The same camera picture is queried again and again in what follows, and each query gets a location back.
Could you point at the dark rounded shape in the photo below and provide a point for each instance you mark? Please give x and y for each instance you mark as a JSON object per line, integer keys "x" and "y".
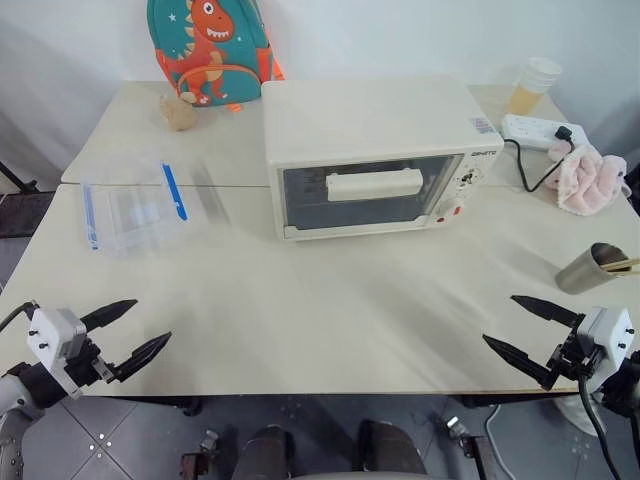
{"x": 265, "y": 455}
{"x": 390, "y": 450}

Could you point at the wooden chopsticks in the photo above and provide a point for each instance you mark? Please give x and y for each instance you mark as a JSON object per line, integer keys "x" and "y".
{"x": 625, "y": 265}

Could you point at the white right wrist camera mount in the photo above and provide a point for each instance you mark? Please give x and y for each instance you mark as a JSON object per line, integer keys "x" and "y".
{"x": 607, "y": 332}

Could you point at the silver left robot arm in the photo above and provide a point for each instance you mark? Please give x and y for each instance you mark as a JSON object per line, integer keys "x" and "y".
{"x": 12, "y": 400}

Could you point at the steel cup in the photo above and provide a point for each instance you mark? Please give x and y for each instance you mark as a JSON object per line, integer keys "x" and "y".
{"x": 585, "y": 272}

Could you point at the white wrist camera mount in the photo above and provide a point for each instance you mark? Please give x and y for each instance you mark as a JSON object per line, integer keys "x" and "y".
{"x": 607, "y": 332}
{"x": 50, "y": 332}

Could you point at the black stand leg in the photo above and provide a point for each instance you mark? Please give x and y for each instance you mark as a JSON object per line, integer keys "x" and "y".
{"x": 17, "y": 180}

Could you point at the pink fluffy cloth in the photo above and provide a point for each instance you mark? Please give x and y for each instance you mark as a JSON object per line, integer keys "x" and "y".
{"x": 590, "y": 182}

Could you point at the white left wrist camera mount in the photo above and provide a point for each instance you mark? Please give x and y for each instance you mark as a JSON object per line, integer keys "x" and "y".
{"x": 50, "y": 332}

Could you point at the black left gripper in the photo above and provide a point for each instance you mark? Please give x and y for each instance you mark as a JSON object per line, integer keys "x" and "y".
{"x": 82, "y": 362}

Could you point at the beige bread lump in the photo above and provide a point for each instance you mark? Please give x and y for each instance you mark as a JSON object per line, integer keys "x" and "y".
{"x": 177, "y": 112}

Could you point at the cream toaster oven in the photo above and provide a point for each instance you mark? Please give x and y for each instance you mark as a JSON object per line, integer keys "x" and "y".
{"x": 360, "y": 120}

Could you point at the clear box with blue clips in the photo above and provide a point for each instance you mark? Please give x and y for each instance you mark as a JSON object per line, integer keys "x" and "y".
{"x": 130, "y": 215}

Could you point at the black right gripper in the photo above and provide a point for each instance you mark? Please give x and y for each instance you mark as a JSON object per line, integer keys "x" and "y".
{"x": 575, "y": 357}

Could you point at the teal dinosaur backpack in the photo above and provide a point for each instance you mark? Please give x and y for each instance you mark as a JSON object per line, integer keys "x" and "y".
{"x": 210, "y": 50}

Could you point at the black floor mat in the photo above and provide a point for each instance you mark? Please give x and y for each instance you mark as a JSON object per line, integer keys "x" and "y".
{"x": 20, "y": 215}

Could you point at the table caster wheel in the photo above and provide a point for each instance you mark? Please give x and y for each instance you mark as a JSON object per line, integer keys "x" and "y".
{"x": 467, "y": 442}
{"x": 200, "y": 455}

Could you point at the white power strip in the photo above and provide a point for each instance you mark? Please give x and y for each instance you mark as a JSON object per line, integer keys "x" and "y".
{"x": 530, "y": 130}

